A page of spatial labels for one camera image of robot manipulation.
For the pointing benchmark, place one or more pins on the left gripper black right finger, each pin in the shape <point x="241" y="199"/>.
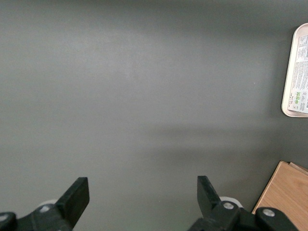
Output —
<point x="211" y="209"/>

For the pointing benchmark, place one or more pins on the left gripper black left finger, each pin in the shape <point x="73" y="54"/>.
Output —
<point x="69" y="204"/>

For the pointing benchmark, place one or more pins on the wooden drawer cabinet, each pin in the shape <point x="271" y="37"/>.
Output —
<point x="286" y="197"/>

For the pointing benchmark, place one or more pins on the beige plastic tray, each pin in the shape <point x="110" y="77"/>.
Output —
<point x="288" y="96"/>

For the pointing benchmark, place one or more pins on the red white cookie box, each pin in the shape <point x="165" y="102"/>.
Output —
<point x="300" y="77"/>

